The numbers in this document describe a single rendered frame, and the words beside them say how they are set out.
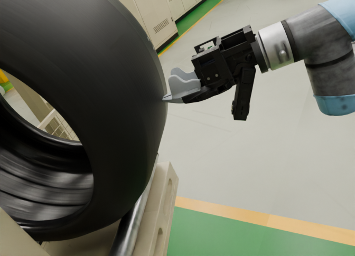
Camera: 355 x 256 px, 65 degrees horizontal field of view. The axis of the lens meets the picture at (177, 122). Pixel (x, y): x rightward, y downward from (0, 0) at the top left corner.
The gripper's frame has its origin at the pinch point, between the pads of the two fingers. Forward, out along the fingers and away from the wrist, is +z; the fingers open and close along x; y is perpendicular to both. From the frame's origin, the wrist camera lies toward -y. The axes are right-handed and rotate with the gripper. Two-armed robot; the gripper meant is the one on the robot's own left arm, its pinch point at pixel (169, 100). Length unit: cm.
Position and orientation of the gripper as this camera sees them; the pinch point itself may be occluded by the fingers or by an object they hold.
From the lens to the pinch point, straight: 57.7
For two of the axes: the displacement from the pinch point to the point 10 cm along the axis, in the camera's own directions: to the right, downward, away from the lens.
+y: -4.5, -7.6, -4.6
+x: -1.2, 5.6, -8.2
